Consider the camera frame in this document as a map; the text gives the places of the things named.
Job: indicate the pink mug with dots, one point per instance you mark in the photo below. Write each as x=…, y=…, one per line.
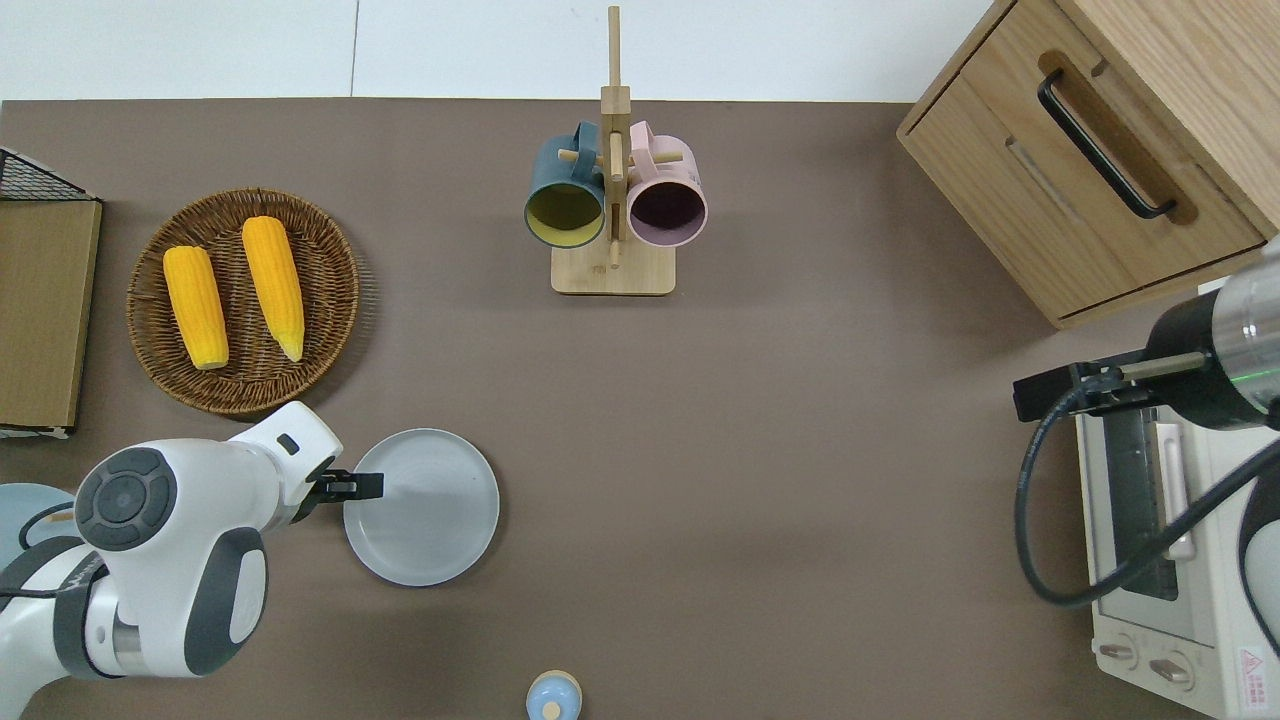
x=668, y=175

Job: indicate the white toaster oven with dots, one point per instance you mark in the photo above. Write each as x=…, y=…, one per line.
x=1200, y=620

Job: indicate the wooden mug tree stand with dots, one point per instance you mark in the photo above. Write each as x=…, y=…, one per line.
x=612, y=272

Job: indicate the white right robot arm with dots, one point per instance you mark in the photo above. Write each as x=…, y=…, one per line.
x=1240, y=330

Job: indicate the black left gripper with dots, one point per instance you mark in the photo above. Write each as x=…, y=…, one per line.
x=328, y=487

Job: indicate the short yellow corn cob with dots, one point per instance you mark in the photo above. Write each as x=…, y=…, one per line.
x=196, y=305

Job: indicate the dark teal mug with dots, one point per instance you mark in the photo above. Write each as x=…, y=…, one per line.
x=565, y=170

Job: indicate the wooden drawer cabinet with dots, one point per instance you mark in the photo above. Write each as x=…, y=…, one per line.
x=1010, y=180

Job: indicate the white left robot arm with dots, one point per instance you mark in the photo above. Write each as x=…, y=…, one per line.
x=180, y=530

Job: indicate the long yellow corn cob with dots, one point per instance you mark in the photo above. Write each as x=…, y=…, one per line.
x=273, y=285

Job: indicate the brown wicker basket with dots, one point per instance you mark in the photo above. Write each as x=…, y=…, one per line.
x=250, y=385

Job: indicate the light blue plate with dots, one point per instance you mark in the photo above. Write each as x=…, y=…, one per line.
x=20, y=505

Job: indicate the gray round plate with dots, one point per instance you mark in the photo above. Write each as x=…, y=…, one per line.
x=430, y=515

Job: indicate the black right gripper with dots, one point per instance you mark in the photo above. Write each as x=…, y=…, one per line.
x=1045, y=392

